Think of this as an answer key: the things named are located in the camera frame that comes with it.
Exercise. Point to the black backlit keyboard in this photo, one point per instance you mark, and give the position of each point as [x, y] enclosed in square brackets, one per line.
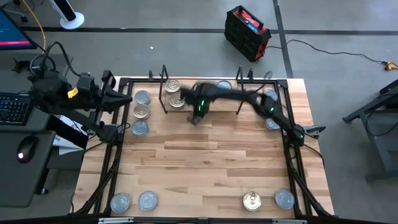
[14, 109]

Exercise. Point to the silver-lid seafood can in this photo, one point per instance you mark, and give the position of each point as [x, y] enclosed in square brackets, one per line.
[224, 84]

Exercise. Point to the silver aluminium bracket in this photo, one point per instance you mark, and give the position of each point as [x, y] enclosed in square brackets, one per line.
[115, 220]
[289, 221]

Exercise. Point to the black computer mouse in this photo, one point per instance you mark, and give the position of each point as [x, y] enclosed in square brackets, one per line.
[26, 148]

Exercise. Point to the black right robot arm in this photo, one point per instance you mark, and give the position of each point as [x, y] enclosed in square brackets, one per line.
[273, 110]

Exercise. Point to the yellow tag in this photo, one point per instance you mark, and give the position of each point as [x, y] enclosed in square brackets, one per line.
[72, 92]

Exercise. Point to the gold-lid tuna can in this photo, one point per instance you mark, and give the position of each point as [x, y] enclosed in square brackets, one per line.
[172, 86]
[141, 111]
[252, 201]
[177, 100]

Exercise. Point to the dark grey desk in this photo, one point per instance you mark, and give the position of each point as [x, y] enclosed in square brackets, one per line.
[18, 180]

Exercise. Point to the red black tool case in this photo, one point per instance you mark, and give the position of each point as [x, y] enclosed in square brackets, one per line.
[247, 32]

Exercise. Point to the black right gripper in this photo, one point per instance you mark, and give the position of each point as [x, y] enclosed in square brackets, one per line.
[200, 99]

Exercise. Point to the silver-lid can pink label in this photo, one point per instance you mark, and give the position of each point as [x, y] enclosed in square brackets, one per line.
[120, 203]

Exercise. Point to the silver-lid can blue label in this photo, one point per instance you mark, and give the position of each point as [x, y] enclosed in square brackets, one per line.
[271, 125]
[140, 127]
[284, 199]

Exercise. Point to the white pedestal stand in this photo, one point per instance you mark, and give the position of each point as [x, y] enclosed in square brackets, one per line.
[66, 12]

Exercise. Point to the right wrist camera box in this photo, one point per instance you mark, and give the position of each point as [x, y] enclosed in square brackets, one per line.
[186, 92]

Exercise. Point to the white paper sheets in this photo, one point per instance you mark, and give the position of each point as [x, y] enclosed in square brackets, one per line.
[63, 147]

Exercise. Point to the silver-lid can green label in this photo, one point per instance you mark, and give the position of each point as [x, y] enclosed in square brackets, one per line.
[148, 200]
[142, 97]
[272, 92]

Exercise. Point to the blue-screen monitor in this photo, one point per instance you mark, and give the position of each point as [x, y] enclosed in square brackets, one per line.
[12, 34]

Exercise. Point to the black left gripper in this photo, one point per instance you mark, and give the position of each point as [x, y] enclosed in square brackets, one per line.
[101, 98]

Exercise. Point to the dark metal stand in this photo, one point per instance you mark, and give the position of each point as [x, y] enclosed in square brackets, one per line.
[388, 149]

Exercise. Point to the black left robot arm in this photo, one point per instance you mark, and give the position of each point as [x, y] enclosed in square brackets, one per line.
[53, 90]

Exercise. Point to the black aluminium table frame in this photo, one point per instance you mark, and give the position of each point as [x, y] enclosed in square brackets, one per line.
[123, 81]

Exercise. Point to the black flat panel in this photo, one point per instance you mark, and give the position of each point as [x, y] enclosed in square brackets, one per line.
[62, 129]

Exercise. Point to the black desk clamp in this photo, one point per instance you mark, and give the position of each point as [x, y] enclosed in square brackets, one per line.
[20, 66]

